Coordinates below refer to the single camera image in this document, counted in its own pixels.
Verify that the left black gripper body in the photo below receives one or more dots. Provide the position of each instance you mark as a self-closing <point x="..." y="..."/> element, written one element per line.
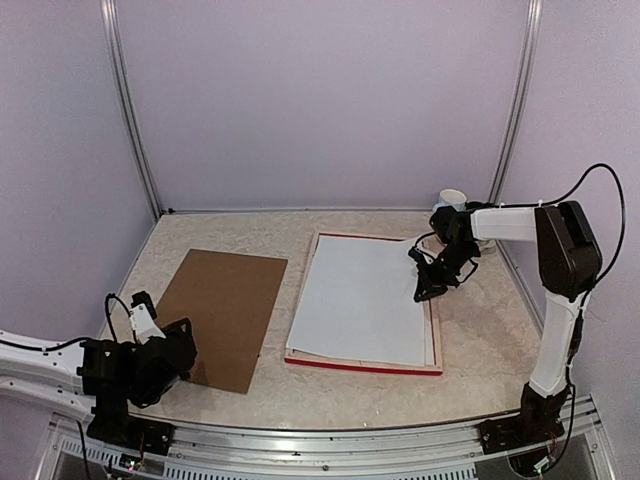
<point x="175" y="331"/>

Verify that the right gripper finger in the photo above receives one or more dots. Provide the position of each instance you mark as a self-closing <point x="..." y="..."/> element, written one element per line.
<point x="438" y="290"/>
<point x="423" y="291"/>

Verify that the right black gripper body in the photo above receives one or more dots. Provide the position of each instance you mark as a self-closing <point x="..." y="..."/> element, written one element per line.
<point x="455" y="258"/>

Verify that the red black photo print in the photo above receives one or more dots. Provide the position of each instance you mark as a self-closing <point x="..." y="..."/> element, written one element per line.
<point x="360" y="300"/>

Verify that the wooden red picture frame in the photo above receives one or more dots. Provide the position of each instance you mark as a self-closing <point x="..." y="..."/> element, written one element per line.
<point x="435" y="340"/>

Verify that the white mat board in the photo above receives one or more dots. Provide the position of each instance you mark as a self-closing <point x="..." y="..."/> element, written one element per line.
<point x="428" y="335"/>

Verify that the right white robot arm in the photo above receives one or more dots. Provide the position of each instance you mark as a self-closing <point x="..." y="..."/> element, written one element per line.
<point x="569" y="262"/>

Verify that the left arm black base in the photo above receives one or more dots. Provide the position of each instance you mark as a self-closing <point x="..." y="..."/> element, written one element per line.
<point x="112" y="424"/>

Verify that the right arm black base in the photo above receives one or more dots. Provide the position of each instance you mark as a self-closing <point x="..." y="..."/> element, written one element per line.
<point x="538" y="420"/>

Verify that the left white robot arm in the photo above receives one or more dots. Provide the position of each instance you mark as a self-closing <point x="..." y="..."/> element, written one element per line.
<point x="46" y="374"/>

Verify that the dark green mug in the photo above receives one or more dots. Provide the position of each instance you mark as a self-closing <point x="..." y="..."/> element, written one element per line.
<point x="475" y="205"/>

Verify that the light blue mug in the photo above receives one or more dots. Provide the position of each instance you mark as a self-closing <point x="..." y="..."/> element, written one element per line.
<point x="451" y="198"/>

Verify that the white coaster plate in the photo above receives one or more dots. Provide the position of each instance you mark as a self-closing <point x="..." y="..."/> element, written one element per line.
<point x="487" y="246"/>

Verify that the brown backing board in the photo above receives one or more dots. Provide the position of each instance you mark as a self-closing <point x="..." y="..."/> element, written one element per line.
<point x="229" y="299"/>

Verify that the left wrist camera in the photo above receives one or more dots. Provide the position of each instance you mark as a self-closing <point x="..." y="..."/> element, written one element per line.
<point x="142" y="316"/>

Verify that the aluminium front rail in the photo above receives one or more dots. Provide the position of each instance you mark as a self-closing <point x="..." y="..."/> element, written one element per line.
<point x="450" y="450"/>

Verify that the right aluminium corner post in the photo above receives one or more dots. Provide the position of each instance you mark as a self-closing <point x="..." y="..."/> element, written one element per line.
<point x="519" y="97"/>

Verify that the aluminium corner post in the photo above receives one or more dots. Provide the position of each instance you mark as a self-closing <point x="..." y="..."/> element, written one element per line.
<point x="115" y="49"/>
<point x="519" y="97"/>

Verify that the left aluminium corner post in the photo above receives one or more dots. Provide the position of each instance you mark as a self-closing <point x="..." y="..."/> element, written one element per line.
<point x="115" y="49"/>

